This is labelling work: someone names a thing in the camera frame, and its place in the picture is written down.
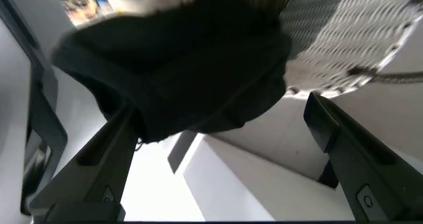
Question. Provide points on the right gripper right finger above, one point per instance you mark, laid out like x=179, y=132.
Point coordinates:
x=390, y=191

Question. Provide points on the white laundry basket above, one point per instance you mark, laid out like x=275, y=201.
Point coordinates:
x=357, y=35

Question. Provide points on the cream printed garment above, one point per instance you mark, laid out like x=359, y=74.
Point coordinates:
x=79, y=4

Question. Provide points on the black garment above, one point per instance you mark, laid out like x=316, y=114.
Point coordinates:
x=185, y=68

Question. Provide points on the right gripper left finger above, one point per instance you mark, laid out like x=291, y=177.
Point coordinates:
x=89, y=191

